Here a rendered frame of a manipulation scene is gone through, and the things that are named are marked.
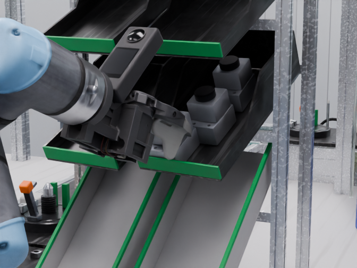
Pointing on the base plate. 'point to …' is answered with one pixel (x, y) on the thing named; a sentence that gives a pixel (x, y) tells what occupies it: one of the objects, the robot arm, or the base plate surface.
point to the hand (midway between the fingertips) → (170, 124)
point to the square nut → (36, 253)
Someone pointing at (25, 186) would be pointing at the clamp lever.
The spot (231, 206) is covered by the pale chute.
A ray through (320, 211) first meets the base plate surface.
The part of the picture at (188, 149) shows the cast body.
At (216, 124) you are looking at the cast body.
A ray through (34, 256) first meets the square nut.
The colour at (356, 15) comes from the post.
